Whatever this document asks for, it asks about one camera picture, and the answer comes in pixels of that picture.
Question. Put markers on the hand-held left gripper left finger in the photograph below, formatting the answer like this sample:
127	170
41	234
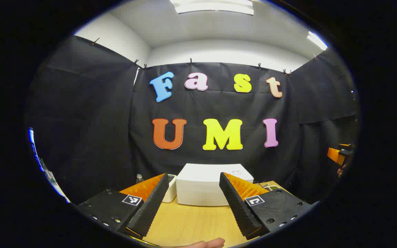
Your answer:
150	210

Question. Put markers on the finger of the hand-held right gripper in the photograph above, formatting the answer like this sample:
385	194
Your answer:
335	155

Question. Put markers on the white microwave oven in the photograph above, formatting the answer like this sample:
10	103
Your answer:
202	182

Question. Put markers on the white toaster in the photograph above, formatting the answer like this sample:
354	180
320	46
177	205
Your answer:
171	193

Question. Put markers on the ceiling light panel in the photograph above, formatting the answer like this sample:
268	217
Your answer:
317	40
212	6

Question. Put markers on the black backdrop cloth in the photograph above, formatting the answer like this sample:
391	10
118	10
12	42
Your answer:
219	106

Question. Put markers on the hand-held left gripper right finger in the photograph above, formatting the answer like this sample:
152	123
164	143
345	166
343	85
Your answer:
238	210

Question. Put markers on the clear plastic water bottle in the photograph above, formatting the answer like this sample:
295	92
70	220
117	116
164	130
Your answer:
139	179

